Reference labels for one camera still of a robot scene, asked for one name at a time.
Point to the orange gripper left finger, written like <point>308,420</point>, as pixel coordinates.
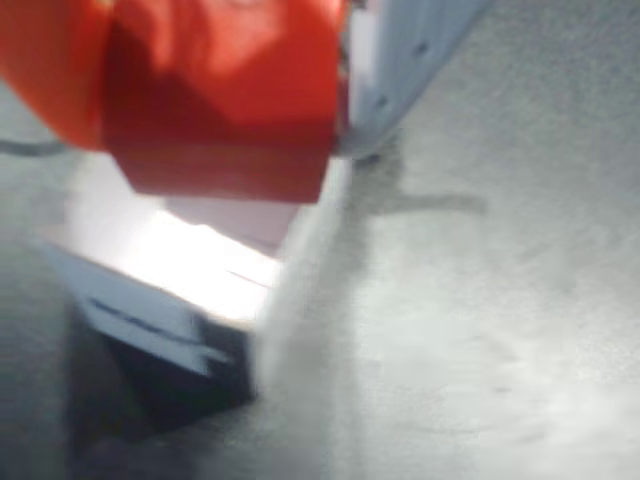
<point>45,65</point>

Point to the white cardboard box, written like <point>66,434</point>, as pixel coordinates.
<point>190,260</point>

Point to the red cube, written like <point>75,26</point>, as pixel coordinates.
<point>220,110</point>

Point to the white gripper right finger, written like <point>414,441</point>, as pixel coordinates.
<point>395,55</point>

